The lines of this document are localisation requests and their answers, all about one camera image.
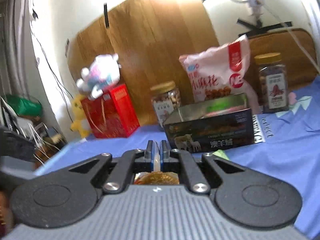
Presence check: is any black tin box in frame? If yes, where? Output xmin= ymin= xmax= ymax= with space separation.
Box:
xmin=162 ymin=93 xmax=255 ymax=153

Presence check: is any green snack packet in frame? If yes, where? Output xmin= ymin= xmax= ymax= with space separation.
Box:
xmin=212 ymin=150 xmax=229 ymax=160

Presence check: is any green bag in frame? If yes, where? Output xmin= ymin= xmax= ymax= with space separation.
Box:
xmin=5 ymin=94 xmax=43 ymax=118

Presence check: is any dark grey box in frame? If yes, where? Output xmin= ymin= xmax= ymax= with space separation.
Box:
xmin=0 ymin=126 xmax=38 ymax=180

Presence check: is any gold snack packet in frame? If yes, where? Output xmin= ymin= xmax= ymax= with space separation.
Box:
xmin=134 ymin=154 xmax=179 ymax=185

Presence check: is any pecan jar with gold lid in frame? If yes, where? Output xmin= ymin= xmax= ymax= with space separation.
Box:
xmin=254 ymin=52 xmax=290 ymax=114

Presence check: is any pink plush toy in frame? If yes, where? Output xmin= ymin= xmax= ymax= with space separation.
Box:
xmin=76 ymin=54 xmax=122 ymax=101

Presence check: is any yellow plush duck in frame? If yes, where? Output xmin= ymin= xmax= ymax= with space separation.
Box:
xmin=70 ymin=94 xmax=92 ymax=138

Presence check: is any peanut jar with gold lid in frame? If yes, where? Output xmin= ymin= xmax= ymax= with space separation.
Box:
xmin=150 ymin=81 xmax=182 ymax=128

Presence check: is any blue printed cloth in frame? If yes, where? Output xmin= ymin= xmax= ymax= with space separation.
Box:
xmin=35 ymin=76 xmax=320 ymax=240

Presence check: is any red gift box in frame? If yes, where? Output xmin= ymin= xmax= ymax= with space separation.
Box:
xmin=80 ymin=84 xmax=140 ymax=138

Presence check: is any dark rounded wooden board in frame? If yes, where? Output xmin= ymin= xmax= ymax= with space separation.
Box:
xmin=247 ymin=27 xmax=319 ymax=90

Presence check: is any light wooden board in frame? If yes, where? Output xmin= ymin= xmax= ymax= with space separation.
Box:
xmin=67 ymin=0 xmax=220 ymax=128

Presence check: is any black stand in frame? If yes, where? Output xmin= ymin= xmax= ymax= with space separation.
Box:
xmin=236 ymin=19 xmax=293 ymax=35

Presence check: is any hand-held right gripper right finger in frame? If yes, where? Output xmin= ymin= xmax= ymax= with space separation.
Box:
xmin=161 ymin=140 xmax=248 ymax=193

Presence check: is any white cable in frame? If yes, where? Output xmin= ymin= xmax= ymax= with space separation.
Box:
xmin=262 ymin=2 xmax=320 ymax=73

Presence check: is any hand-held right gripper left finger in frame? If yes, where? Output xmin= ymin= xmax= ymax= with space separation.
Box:
xmin=69 ymin=140 xmax=153 ymax=193

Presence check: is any white mounted device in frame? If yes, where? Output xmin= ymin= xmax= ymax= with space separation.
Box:
xmin=246 ymin=0 xmax=264 ymax=18

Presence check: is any pink snack bag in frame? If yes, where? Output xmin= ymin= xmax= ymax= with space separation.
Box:
xmin=179 ymin=35 xmax=262 ymax=113

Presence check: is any black wall cable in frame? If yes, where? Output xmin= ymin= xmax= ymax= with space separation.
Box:
xmin=30 ymin=30 xmax=73 ymax=120

